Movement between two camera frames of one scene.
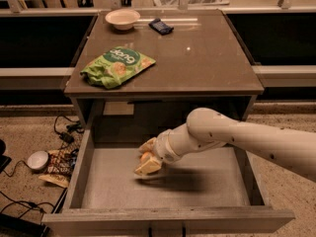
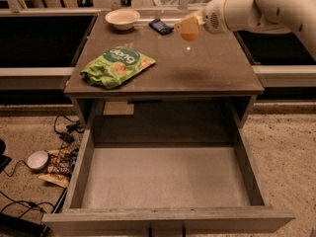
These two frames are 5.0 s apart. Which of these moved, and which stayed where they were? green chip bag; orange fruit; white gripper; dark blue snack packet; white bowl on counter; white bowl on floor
Moved: white gripper; orange fruit
Stayed: white bowl on counter; green chip bag; white bowl on floor; dark blue snack packet
